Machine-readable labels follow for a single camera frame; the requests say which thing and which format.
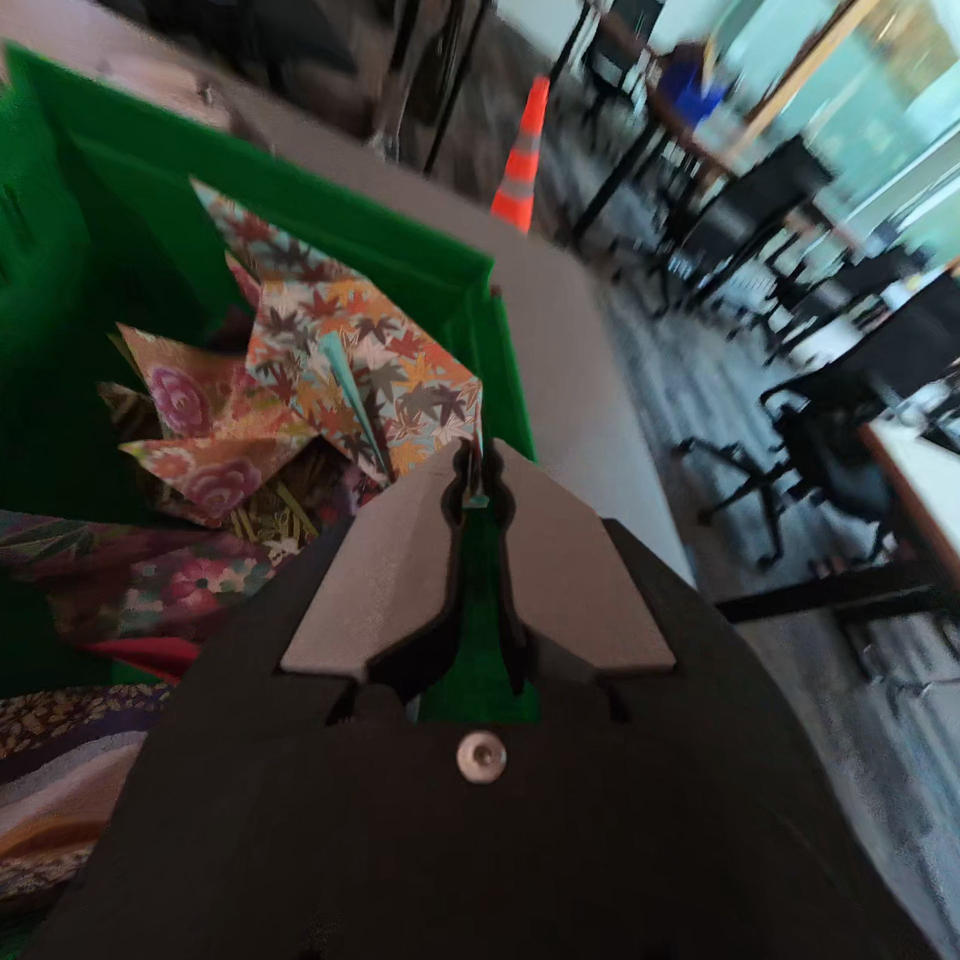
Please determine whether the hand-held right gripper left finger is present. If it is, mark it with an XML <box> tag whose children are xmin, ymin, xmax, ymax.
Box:
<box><xmin>279</xmin><ymin>441</ymin><xmax>472</xmax><ymax>684</ymax></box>

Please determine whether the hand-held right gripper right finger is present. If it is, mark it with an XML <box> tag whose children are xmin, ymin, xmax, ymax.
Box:
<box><xmin>483</xmin><ymin>438</ymin><xmax>678</xmax><ymax>695</ymax></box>

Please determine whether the maple leaf patterned paper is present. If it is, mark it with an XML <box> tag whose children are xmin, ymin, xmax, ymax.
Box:
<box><xmin>246</xmin><ymin>277</ymin><xmax>485</xmax><ymax>487</ymax></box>

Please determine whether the green plastic bin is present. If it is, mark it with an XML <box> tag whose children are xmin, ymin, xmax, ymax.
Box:
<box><xmin>0</xmin><ymin>41</ymin><xmax>543</xmax><ymax>725</ymax></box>

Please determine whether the pile of floral folded papers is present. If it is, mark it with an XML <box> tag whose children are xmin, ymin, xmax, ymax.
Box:
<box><xmin>0</xmin><ymin>178</ymin><xmax>391</xmax><ymax>909</ymax></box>

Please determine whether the black office chair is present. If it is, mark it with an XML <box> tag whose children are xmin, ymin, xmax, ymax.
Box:
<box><xmin>675</xmin><ymin>371</ymin><xmax>912</xmax><ymax>575</ymax></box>
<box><xmin>652</xmin><ymin>135</ymin><xmax>837</xmax><ymax>324</ymax></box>

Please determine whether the white desk with wooden edge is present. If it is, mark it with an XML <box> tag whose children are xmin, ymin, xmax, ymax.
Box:
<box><xmin>857</xmin><ymin>416</ymin><xmax>960</xmax><ymax>601</ymax></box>

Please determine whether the orange traffic cone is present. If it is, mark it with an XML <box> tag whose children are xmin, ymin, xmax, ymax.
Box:
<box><xmin>490</xmin><ymin>75</ymin><xmax>553</xmax><ymax>236</ymax></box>

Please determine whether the wooden table with black legs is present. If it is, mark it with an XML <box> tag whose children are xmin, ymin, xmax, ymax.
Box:
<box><xmin>570</xmin><ymin>11</ymin><xmax>759</xmax><ymax>252</ymax></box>

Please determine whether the black metal stand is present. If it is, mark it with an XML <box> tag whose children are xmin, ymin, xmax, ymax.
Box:
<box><xmin>367</xmin><ymin>0</ymin><xmax>492</xmax><ymax>175</ymax></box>

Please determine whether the blue object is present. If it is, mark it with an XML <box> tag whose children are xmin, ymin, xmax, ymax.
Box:
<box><xmin>658</xmin><ymin>41</ymin><xmax>735</xmax><ymax>127</ymax></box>

